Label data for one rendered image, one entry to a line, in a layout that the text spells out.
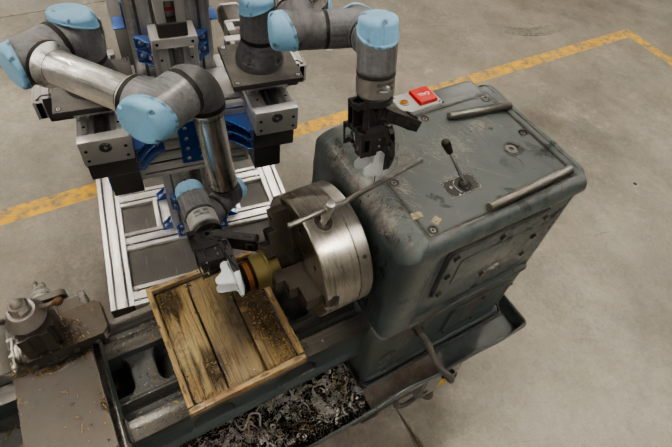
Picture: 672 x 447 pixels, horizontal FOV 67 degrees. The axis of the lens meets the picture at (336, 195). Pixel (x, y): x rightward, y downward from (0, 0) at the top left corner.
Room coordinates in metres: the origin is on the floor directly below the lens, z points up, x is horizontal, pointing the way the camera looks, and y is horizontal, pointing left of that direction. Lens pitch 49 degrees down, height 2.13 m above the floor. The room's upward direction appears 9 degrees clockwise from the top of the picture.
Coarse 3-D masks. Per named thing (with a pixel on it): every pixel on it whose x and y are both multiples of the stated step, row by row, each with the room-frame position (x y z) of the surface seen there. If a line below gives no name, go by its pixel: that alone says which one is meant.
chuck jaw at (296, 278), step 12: (300, 264) 0.66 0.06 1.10; (276, 276) 0.61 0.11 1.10; (288, 276) 0.62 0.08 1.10; (300, 276) 0.62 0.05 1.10; (276, 288) 0.60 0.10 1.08; (288, 288) 0.59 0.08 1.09; (300, 288) 0.59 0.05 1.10; (312, 288) 0.59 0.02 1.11; (312, 300) 0.57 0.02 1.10; (324, 300) 0.58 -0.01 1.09
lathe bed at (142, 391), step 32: (128, 320) 0.56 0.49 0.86; (288, 320) 0.69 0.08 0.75; (320, 320) 0.65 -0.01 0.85; (352, 320) 0.66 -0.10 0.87; (128, 352) 0.48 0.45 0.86; (160, 352) 0.52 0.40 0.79; (320, 352) 0.55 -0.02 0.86; (352, 352) 0.64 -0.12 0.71; (160, 384) 0.42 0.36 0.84; (288, 384) 0.51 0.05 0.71; (0, 416) 0.30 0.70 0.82; (128, 416) 0.33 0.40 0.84; (160, 416) 0.34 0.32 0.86; (224, 416) 0.40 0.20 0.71
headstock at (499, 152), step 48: (480, 96) 1.21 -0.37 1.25; (336, 144) 0.93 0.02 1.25; (432, 144) 0.98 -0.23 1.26; (480, 144) 1.01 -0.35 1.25; (528, 144) 1.04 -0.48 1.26; (384, 192) 0.79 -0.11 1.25; (432, 192) 0.81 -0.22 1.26; (480, 192) 0.84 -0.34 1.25; (576, 192) 0.92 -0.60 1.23; (384, 240) 0.69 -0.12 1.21; (432, 240) 0.67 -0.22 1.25; (480, 240) 0.76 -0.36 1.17; (528, 240) 0.89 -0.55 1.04; (384, 288) 0.65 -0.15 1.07; (432, 288) 0.70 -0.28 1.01
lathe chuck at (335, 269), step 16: (288, 192) 0.79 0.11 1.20; (304, 192) 0.78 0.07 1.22; (320, 192) 0.78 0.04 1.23; (288, 208) 0.73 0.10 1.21; (304, 208) 0.72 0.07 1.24; (320, 208) 0.72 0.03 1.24; (336, 208) 0.73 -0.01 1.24; (304, 224) 0.67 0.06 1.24; (336, 224) 0.69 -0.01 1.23; (304, 240) 0.67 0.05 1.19; (320, 240) 0.65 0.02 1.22; (336, 240) 0.66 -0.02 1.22; (304, 256) 0.66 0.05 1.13; (320, 256) 0.62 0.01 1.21; (336, 256) 0.63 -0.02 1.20; (352, 256) 0.64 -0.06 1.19; (320, 272) 0.60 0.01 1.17; (336, 272) 0.61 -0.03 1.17; (352, 272) 0.62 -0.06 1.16; (320, 288) 0.59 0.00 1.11; (336, 288) 0.59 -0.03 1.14; (352, 288) 0.61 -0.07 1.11; (320, 304) 0.58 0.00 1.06; (336, 304) 0.58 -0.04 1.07
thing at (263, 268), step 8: (248, 256) 0.65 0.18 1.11; (256, 256) 0.65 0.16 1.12; (264, 256) 0.65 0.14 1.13; (240, 264) 0.62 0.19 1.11; (248, 264) 0.63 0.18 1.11; (256, 264) 0.62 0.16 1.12; (264, 264) 0.63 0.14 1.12; (272, 264) 0.64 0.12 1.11; (248, 272) 0.60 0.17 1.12; (256, 272) 0.61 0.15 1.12; (264, 272) 0.61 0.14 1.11; (272, 272) 0.63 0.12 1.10; (248, 280) 0.59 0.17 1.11; (256, 280) 0.60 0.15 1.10; (264, 280) 0.60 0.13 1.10; (272, 280) 0.61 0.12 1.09; (248, 288) 0.58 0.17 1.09; (256, 288) 0.60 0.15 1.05
